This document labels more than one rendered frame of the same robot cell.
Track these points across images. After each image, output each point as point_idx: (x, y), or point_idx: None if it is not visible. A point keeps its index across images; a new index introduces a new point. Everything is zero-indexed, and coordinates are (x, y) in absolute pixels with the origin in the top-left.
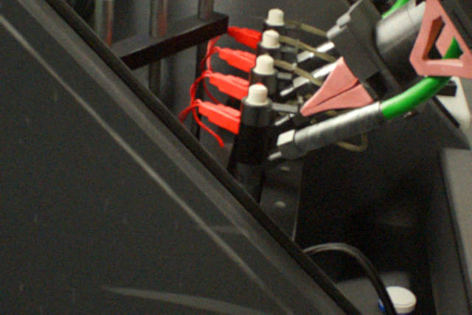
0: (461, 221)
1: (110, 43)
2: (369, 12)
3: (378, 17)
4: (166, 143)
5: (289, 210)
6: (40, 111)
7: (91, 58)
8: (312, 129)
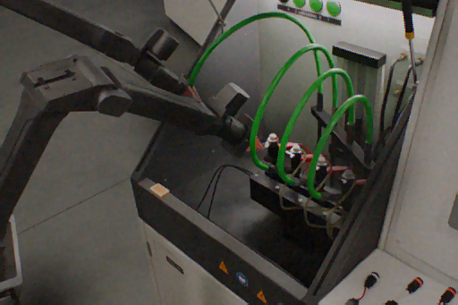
0: (248, 248)
1: None
2: (248, 122)
3: (249, 128)
4: (192, 63)
5: (273, 188)
6: None
7: (202, 46)
8: None
